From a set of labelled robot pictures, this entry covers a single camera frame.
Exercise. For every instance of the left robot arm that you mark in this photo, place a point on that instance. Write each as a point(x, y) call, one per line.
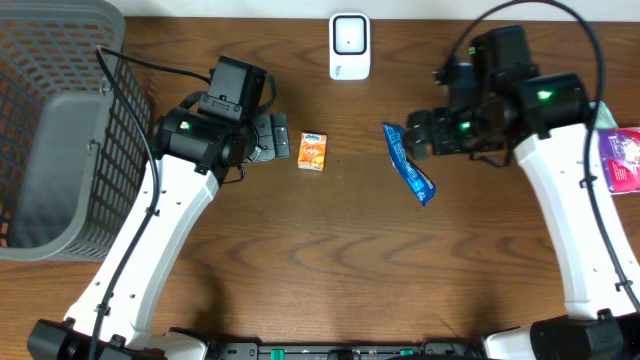
point(113, 317)

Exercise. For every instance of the mint green wipes pack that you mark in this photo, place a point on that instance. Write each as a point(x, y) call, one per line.
point(604, 119)

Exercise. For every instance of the blue Oreo cookie pack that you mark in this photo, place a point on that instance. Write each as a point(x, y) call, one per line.
point(419, 184)

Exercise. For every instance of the orange snack packet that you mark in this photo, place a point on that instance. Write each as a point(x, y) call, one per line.
point(312, 151)

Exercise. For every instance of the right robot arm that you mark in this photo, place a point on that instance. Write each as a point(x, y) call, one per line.
point(542, 121)

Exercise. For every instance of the purple sanitary pad pack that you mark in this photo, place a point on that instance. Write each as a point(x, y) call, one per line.
point(619, 154)

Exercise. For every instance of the white barcode scanner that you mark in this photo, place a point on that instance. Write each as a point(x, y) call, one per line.
point(349, 46)

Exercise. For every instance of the grey plastic mesh basket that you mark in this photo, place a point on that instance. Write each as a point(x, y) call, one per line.
point(72, 156)

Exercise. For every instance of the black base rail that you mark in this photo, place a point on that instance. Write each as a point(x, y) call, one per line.
point(431, 349)

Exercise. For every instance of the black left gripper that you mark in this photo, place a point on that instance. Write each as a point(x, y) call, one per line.
point(267, 137)

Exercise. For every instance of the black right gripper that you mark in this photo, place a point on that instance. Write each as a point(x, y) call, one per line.
point(443, 137)

